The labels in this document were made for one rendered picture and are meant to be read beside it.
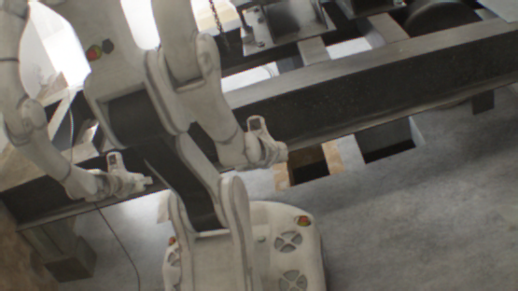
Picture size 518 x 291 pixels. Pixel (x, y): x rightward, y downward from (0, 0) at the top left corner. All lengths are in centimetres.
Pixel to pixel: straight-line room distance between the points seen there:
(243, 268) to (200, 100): 63
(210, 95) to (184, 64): 8
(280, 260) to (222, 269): 20
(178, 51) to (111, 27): 25
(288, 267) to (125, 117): 70
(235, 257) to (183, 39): 74
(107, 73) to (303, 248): 81
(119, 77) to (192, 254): 63
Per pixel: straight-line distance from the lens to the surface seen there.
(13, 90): 106
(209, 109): 88
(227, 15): 409
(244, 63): 250
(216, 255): 141
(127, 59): 104
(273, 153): 123
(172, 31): 82
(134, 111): 111
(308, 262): 147
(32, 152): 109
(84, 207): 207
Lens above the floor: 145
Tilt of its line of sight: 35 degrees down
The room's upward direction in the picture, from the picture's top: 21 degrees counter-clockwise
